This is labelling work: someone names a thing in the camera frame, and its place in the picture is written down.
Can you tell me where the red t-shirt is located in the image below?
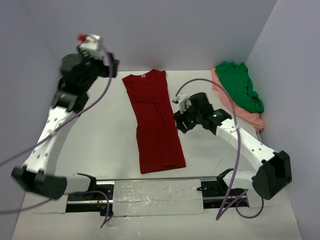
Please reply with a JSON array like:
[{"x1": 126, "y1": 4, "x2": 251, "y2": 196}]
[{"x1": 122, "y1": 69, "x2": 186, "y2": 174}]

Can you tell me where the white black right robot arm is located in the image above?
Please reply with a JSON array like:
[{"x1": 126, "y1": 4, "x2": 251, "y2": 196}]
[{"x1": 173, "y1": 92, "x2": 292, "y2": 200}]

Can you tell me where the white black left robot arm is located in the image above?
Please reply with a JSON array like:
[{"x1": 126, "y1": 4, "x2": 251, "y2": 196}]
[{"x1": 11, "y1": 45, "x2": 119, "y2": 200}]

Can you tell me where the green t-shirt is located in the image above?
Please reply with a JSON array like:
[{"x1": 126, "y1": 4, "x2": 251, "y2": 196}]
[{"x1": 215, "y1": 61, "x2": 265, "y2": 114}]

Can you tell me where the salmon pink t-shirt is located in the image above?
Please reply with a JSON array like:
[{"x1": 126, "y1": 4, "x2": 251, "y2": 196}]
[{"x1": 211, "y1": 68, "x2": 265, "y2": 133}]

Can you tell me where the white cardboard front cover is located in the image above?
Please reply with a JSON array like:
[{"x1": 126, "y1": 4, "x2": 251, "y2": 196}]
[{"x1": 11, "y1": 174, "x2": 307, "y2": 240}]

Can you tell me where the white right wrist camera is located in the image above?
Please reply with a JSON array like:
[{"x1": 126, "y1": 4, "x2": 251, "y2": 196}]
[{"x1": 172, "y1": 93, "x2": 191, "y2": 113}]

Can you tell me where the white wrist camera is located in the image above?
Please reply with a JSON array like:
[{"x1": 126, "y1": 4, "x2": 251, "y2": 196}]
[
  {"x1": 77, "y1": 33, "x2": 104, "y2": 60},
  {"x1": 172, "y1": 93, "x2": 191, "y2": 113}
]

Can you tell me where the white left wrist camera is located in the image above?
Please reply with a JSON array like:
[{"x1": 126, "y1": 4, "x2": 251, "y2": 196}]
[{"x1": 77, "y1": 33, "x2": 104, "y2": 60}]

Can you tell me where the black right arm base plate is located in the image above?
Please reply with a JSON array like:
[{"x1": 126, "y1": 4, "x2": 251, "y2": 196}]
[{"x1": 196, "y1": 177, "x2": 249, "y2": 209}]

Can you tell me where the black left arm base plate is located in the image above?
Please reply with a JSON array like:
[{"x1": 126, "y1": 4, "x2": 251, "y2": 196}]
[{"x1": 65, "y1": 180, "x2": 115, "y2": 217}]

